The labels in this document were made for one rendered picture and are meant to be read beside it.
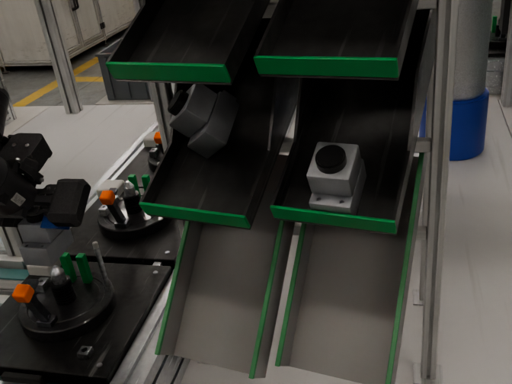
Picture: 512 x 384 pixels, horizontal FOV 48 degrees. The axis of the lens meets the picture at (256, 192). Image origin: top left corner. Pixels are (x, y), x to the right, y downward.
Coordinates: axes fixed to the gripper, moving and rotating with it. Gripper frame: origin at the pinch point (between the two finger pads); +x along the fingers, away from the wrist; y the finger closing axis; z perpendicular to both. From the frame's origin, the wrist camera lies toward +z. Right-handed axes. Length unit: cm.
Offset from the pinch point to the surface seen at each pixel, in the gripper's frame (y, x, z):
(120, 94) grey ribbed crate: 85, 145, 123
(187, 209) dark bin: -26.3, -11.7, -3.4
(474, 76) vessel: -64, 48, 57
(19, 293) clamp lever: -0.3, -0.1, -11.0
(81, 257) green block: -2.0, 9.4, -2.6
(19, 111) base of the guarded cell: 85, 84, 74
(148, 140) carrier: 11, 44, 38
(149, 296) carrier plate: -11.5, 15.2, -6.4
